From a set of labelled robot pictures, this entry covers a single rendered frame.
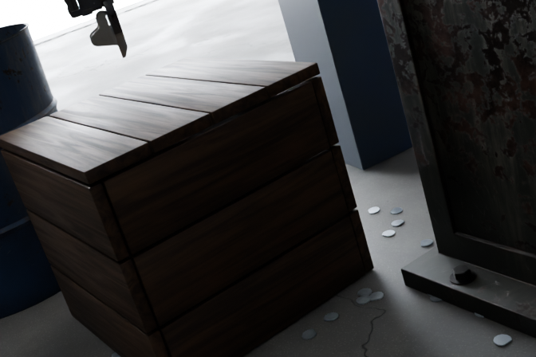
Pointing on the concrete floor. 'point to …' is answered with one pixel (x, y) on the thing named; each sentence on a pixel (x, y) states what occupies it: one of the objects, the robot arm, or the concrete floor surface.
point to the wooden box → (193, 205)
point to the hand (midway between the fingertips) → (125, 49)
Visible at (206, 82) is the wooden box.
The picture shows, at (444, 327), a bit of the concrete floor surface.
